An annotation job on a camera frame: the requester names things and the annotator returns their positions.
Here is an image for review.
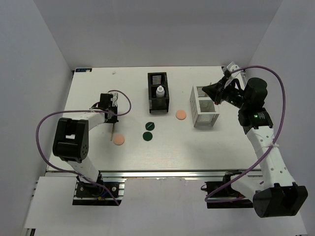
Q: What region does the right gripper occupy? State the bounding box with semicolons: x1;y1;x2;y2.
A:
202;76;249;110

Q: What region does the wooden stick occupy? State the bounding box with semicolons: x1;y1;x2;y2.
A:
110;123;115;141

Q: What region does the white lotion bottle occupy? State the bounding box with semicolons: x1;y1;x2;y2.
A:
156;86;165;98

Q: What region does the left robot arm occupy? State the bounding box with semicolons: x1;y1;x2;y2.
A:
53;92;118;196

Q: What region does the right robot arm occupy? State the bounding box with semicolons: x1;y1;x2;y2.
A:
202;78;308;218

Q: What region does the left peach makeup sponge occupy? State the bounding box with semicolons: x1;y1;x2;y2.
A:
113;134;125;146

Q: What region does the peach makeup sponge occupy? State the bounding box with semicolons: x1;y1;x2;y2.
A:
176;110;187;120
113;134;125;146

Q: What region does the right peach makeup sponge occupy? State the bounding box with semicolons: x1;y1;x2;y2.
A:
176;110;187;120

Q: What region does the white slotted organizer box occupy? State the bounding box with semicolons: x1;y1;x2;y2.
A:
189;86;220;128

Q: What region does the upper green round compact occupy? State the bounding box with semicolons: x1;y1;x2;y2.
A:
145;121;155;131

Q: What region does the green round compact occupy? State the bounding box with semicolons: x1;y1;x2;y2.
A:
145;121;155;131
142;131;153;141

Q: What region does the lower green round compact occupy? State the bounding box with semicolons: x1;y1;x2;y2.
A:
142;131;153;141

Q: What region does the left blue table sticker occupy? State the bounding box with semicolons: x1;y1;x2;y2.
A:
75;68;92;73

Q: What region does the black slotted organizer box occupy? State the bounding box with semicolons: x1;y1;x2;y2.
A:
148;72;169;113

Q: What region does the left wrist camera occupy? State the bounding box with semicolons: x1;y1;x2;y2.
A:
110;92;118;107

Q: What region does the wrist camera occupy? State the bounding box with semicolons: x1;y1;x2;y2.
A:
110;92;118;107
222;61;240;87

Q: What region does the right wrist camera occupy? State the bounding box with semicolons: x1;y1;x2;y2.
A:
222;61;240;87

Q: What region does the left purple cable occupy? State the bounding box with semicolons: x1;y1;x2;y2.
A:
36;90;132;206

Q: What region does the purple cable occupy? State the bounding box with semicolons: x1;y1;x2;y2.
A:
36;90;132;206
204;65;286;203

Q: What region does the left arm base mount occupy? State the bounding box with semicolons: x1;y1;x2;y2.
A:
72;178;125;207

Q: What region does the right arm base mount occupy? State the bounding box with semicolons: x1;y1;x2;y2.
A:
200;171;253;209

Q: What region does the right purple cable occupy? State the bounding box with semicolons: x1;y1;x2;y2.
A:
204;65;286;203

